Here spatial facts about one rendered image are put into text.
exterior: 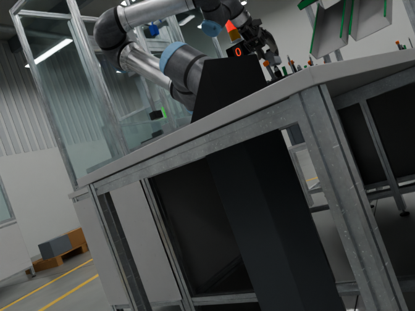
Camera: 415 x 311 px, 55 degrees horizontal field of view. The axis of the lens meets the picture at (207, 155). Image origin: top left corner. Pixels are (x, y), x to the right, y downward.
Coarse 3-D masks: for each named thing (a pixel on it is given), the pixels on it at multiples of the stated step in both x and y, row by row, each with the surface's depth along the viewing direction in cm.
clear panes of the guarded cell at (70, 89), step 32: (32, 0) 219; (64, 0) 204; (32, 32) 225; (64, 32) 209; (64, 64) 214; (64, 96) 220; (96, 96) 205; (128, 96) 284; (64, 128) 226; (96, 128) 210; (128, 128) 275; (160, 128) 299; (96, 160) 215
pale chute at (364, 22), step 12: (360, 0) 149; (372, 0) 143; (384, 0) 131; (360, 12) 145; (372, 12) 140; (384, 12) 128; (360, 24) 141; (372, 24) 136; (384, 24) 132; (360, 36) 138
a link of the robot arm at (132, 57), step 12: (108, 48) 146; (120, 48) 147; (132, 48) 147; (120, 60) 147; (132, 60) 145; (144, 60) 142; (156, 60) 140; (144, 72) 142; (156, 72) 138; (168, 84) 135; (180, 96) 129; (192, 96) 126; (192, 108) 132
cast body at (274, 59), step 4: (268, 52) 165; (268, 56) 166; (272, 56) 165; (276, 56) 165; (268, 60) 165; (272, 60) 164; (276, 60) 164; (280, 60) 167; (272, 64) 164; (276, 64) 168
